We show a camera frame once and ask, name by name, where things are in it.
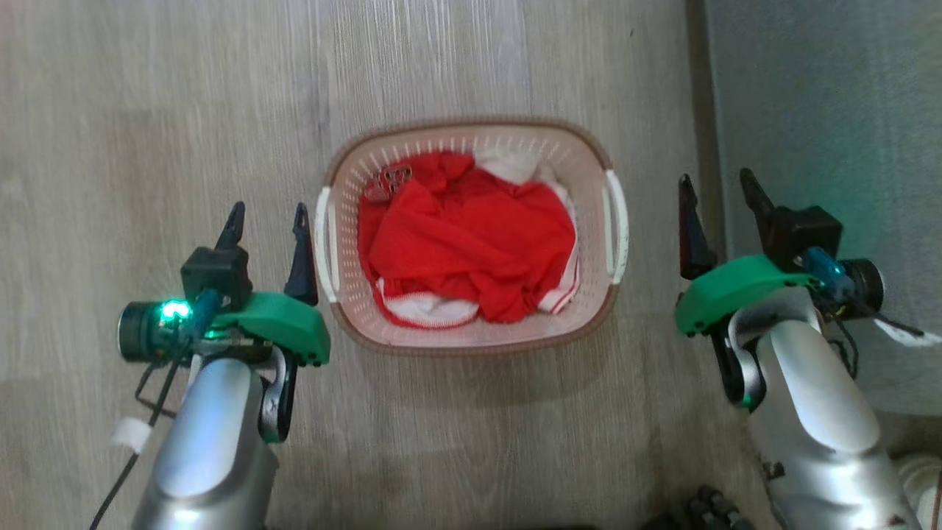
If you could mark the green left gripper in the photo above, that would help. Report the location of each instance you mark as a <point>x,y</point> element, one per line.
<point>283,324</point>

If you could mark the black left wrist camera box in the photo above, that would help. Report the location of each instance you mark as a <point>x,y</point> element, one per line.
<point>217,276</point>

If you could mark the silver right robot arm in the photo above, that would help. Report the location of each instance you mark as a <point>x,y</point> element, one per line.
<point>817,412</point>

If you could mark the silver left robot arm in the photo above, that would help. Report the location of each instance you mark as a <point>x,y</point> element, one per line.
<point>213,442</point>

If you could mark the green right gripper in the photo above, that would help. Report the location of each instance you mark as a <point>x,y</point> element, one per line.
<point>725,291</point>

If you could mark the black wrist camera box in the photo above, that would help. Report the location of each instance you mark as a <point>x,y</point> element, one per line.
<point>217,276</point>
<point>806,232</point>

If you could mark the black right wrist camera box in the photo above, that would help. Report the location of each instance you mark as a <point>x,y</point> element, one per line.
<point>806,232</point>

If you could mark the beige plastic laundry basket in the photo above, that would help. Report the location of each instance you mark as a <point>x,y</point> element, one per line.
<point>471,338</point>

